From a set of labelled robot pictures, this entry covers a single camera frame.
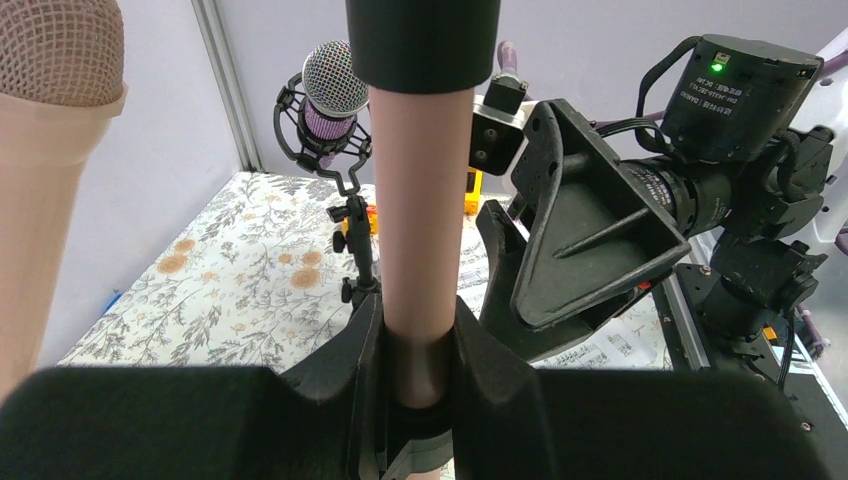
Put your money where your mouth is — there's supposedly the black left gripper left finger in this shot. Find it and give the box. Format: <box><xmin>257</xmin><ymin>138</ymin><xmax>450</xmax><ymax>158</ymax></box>
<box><xmin>1</xmin><ymin>295</ymin><xmax>382</xmax><ymax>479</ymax></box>

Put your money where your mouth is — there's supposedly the purple glitter microphone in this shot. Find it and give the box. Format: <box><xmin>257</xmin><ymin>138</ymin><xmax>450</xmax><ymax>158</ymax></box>
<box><xmin>301</xmin><ymin>40</ymin><xmax>369</xmax><ymax>141</ymax></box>

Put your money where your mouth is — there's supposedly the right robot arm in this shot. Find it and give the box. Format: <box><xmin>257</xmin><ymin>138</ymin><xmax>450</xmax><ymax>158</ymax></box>
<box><xmin>470</xmin><ymin>35</ymin><xmax>838</xmax><ymax>386</ymax></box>

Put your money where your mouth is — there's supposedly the sheet music page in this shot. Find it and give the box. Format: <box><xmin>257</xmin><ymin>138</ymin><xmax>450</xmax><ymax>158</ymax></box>
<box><xmin>457</xmin><ymin>218</ymin><xmax>674</xmax><ymax>372</ymax></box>

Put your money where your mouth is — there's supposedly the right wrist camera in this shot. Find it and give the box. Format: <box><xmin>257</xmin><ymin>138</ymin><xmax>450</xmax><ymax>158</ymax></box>
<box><xmin>469</xmin><ymin>66</ymin><xmax>537</xmax><ymax>196</ymax></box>

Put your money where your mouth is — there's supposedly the yellow window frame brick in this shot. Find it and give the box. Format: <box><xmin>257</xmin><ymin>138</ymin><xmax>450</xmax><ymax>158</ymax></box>
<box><xmin>464</xmin><ymin>168</ymin><xmax>483</xmax><ymax>215</ymax></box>

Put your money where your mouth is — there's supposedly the floral patterned table mat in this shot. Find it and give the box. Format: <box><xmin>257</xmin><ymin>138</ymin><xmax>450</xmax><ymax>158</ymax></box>
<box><xmin>63</xmin><ymin>173</ymin><xmax>356</xmax><ymax>371</ymax></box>

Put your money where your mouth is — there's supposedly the yellow flower toy block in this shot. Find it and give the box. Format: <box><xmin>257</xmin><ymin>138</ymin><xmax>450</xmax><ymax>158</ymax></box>
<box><xmin>340</xmin><ymin>204</ymin><xmax>378</xmax><ymax>236</ymax></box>

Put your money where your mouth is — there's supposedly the black microphone tripod stand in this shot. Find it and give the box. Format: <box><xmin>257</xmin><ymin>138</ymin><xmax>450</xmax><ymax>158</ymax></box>
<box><xmin>272</xmin><ymin>73</ymin><xmax>381</xmax><ymax>310</ymax></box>

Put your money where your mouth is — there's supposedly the pink music stand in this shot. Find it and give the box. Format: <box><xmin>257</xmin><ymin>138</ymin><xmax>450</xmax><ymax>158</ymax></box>
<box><xmin>346</xmin><ymin>1</ymin><xmax>500</xmax><ymax>414</ymax></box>

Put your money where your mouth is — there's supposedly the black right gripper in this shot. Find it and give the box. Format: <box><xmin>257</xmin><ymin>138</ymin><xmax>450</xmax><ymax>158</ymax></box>
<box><xmin>476</xmin><ymin>99</ymin><xmax>690</xmax><ymax>362</ymax></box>

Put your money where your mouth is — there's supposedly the pink microphone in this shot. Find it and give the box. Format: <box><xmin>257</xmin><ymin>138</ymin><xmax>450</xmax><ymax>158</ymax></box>
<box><xmin>1</xmin><ymin>1</ymin><xmax>127</xmax><ymax>394</ymax></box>

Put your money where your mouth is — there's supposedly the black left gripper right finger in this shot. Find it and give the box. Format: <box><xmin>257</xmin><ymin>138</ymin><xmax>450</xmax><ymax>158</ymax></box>
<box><xmin>451</xmin><ymin>304</ymin><xmax>828</xmax><ymax>479</ymax></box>

